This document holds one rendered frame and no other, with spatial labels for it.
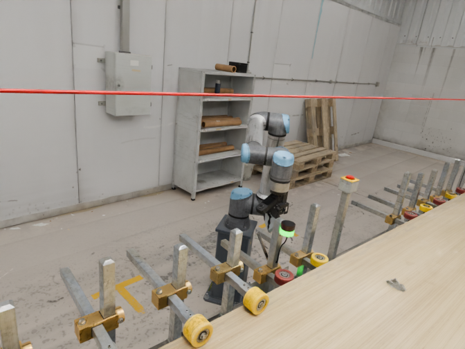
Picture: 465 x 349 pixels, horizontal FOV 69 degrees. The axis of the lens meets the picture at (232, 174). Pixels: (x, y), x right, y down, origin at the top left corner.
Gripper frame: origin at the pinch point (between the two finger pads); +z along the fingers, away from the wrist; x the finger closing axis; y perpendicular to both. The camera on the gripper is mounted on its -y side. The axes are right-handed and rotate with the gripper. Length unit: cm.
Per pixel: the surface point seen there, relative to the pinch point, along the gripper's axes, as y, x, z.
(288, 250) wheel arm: 16.4, -1.1, 15.4
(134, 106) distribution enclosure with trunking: 44, 240, -13
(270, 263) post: -4.8, -8.5, 11.3
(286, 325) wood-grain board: -28.2, -38.2, 10.4
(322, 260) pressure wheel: 17.1, -20.3, 10.2
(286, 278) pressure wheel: -8.5, -20.6, 9.9
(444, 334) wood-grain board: 17, -73, 10
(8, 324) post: -103, -10, -7
